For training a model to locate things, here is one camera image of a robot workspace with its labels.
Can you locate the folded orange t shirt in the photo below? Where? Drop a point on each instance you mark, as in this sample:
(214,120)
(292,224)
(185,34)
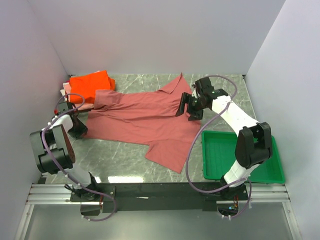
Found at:
(87,85)

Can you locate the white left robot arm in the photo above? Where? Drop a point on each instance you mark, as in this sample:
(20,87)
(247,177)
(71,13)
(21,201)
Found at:
(54,154)

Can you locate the dusty pink t shirt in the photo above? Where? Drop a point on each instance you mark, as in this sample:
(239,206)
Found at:
(146,118)

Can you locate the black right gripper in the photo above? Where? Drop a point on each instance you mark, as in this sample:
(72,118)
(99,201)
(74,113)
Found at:
(185,98)

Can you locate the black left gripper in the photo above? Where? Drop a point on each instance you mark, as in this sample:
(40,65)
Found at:
(82,129)

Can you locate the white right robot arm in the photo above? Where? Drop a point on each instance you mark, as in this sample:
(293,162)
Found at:
(254,139)

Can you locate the green plastic tray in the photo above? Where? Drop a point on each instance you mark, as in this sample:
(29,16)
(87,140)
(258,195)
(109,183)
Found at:
(218,154)

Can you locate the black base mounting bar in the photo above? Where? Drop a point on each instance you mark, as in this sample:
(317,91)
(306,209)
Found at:
(157,196)

